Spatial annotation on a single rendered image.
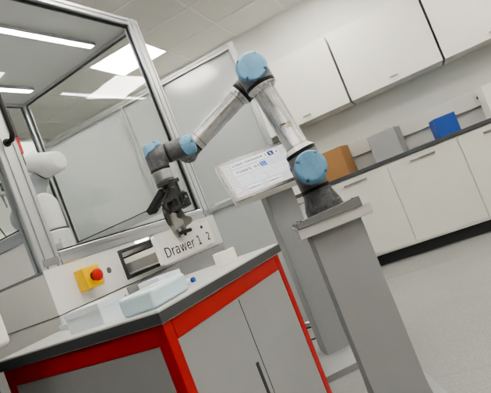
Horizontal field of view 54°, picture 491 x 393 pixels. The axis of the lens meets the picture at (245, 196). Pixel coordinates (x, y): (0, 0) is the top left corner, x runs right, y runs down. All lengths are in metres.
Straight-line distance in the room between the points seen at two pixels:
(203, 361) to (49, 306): 0.67
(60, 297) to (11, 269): 0.20
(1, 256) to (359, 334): 1.27
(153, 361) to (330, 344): 1.73
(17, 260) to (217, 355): 0.80
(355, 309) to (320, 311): 0.82
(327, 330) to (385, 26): 3.17
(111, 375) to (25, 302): 0.62
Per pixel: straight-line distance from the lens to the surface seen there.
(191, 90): 3.64
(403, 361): 1.96
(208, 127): 1.93
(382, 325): 1.90
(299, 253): 2.63
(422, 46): 4.95
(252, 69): 1.80
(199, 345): 1.12
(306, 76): 5.04
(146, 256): 1.79
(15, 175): 1.69
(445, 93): 5.25
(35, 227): 1.66
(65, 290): 1.66
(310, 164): 1.73
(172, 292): 1.12
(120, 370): 1.16
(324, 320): 2.69
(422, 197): 4.54
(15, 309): 1.78
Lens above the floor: 0.87
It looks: 2 degrees up
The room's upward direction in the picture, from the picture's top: 22 degrees counter-clockwise
